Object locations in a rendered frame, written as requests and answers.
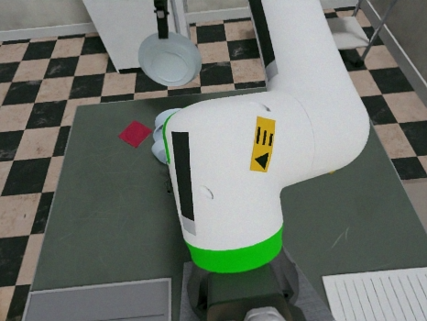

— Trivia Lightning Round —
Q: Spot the white ribbed draining mat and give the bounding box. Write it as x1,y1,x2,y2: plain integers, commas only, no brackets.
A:
322,267,427,321

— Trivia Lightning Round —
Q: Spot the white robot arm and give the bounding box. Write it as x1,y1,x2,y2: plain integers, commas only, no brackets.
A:
162,0,369,321

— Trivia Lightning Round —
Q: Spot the pink-red square coaster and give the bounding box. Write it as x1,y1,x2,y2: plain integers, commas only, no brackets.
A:
118,120,152,148

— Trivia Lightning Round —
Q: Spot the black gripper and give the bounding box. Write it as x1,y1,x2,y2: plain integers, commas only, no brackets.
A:
153,0,170,39

